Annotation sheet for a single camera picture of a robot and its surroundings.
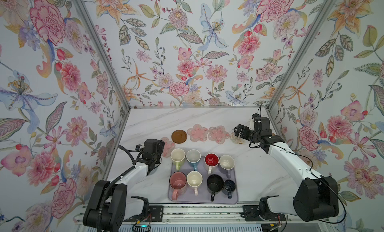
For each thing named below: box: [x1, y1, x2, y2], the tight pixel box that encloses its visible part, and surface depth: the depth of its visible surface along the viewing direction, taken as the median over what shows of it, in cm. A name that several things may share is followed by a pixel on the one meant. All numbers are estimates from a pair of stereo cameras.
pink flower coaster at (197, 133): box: [187, 124, 209, 143], surface depth 108 cm
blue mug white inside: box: [186, 149, 201, 171], surface depth 86 cm
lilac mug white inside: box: [219, 154, 235, 179], surface depth 86 cm
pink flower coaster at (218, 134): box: [208, 125, 230, 145], surface depth 106 cm
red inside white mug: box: [204, 153, 220, 175], surface depth 88 cm
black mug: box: [206, 174, 224, 202], surface depth 78 cm
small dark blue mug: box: [222, 179, 236, 200], surface depth 80 cm
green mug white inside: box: [170, 148, 186, 171], surface depth 87 cm
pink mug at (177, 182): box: [169, 171, 187, 201], surface depth 77 cm
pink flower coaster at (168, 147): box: [160, 137, 176, 158], surface depth 102 cm
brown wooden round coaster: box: [171, 129, 188, 144], surface depth 106 cm
